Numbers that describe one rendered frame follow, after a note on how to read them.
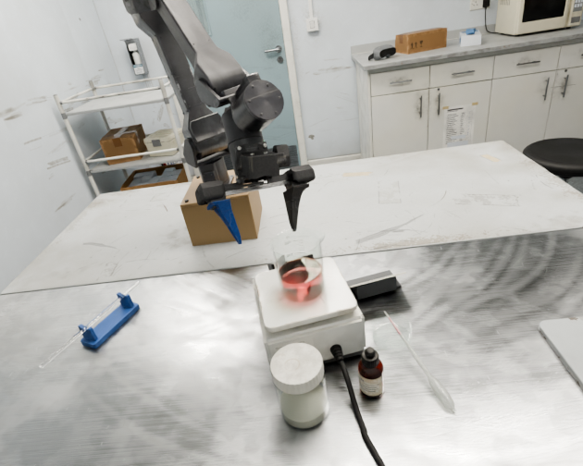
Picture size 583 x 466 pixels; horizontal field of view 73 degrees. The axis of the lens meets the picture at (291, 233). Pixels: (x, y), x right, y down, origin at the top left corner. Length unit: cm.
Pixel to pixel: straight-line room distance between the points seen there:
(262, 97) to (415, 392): 42
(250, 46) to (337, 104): 82
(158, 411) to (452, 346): 39
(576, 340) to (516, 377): 10
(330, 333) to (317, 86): 300
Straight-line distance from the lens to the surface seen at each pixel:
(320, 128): 348
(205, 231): 85
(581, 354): 60
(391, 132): 296
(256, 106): 56
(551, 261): 77
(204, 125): 79
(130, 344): 68
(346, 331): 52
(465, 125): 311
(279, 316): 50
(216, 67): 65
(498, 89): 313
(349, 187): 101
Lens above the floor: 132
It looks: 30 degrees down
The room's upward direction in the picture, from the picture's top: 9 degrees counter-clockwise
